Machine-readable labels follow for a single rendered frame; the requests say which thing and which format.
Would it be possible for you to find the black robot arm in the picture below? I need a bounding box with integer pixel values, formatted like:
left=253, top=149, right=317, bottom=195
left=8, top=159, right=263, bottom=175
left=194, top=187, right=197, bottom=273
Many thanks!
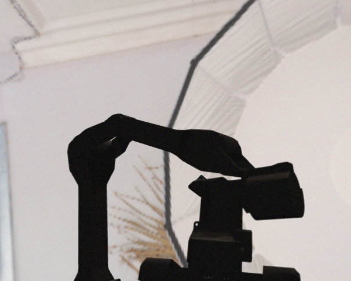
left=67, top=114, right=305, bottom=281

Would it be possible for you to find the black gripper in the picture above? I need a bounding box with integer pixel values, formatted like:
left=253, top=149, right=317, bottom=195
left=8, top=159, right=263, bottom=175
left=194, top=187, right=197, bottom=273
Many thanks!
left=138, top=215, right=301, bottom=281

